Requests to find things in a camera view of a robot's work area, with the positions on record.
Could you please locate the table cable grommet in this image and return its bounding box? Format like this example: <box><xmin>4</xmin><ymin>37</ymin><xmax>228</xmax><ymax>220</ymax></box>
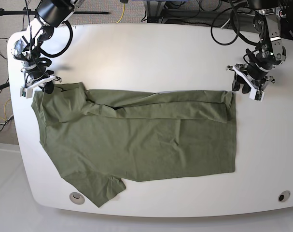
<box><xmin>69</xmin><ymin>192</ymin><xmax>85</xmax><ymax>205</ymax></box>
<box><xmin>278</xmin><ymin>190</ymin><xmax>291</xmax><ymax>203</ymax></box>

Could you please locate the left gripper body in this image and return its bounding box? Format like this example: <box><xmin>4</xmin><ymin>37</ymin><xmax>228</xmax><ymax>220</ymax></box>
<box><xmin>226</xmin><ymin>61</ymin><xmax>275</xmax><ymax>91</ymax></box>

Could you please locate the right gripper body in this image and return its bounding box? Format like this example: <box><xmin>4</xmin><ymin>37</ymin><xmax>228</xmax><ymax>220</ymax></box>
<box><xmin>21</xmin><ymin>68</ymin><xmax>62</xmax><ymax>91</ymax></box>

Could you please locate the black tripod stand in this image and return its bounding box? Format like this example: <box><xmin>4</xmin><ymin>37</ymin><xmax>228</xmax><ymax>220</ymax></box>
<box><xmin>0</xmin><ymin>0</ymin><xmax>109</xmax><ymax>28</ymax></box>

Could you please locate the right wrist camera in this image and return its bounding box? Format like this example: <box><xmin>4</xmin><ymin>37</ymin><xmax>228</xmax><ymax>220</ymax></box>
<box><xmin>20</xmin><ymin>87</ymin><xmax>33</xmax><ymax>99</ymax></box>

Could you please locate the left table cable grommet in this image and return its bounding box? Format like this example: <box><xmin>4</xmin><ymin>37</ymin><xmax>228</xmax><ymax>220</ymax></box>
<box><xmin>69</xmin><ymin>192</ymin><xmax>85</xmax><ymax>205</ymax></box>

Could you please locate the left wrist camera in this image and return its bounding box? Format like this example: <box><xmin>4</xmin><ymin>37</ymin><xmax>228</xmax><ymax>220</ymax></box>
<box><xmin>249</xmin><ymin>89</ymin><xmax>265</xmax><ymax>102</ymax></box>

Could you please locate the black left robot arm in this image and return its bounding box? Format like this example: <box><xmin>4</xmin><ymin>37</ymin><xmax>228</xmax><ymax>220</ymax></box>
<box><xmin>210</xmin><ymin>0</ymin><xmax>287</xmax><ymax>101</ymax></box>

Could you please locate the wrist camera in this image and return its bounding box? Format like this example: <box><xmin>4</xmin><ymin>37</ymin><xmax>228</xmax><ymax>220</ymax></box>
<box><xmin>249</xmin><ymin>89</ymin><xmax>265</xmax><ymax>102</ymax></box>
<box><xmin>20</xmin><ymin>87</ymin><xmax>33</xmax><ymax>99</ymax></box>

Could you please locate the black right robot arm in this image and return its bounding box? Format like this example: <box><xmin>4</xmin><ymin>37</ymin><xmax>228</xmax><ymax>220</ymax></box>
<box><xmin>11</xmin><ymin>0</ymin><xmax>83</xmax><ymax>98</ymax></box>

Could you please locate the yellow hanging cable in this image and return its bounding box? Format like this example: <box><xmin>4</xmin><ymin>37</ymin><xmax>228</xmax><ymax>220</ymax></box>
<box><xmin>116</xmin><ymin>4</ymin><xmax>126</xmax><ymax>24</ymax></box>

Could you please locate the right table cable grommet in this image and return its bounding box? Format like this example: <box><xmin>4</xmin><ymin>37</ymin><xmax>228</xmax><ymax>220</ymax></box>
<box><xmin>278</xmin><ymin>190</ymin><xmax>291</xmax><ymax>203</ymax></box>

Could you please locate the yellow floor cable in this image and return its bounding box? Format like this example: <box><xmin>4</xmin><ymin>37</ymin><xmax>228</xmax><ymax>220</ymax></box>
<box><xmin>0</xmin><ymin>98</ymin><xmax>14</xmax><ymax>124</ymax></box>

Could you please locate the olive green T-shirt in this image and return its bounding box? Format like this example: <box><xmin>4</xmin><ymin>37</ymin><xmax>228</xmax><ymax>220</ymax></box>
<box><xmin>31</xmin><ymin>83</ymin><xmax>237</xmax><ymax>207</ymax></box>

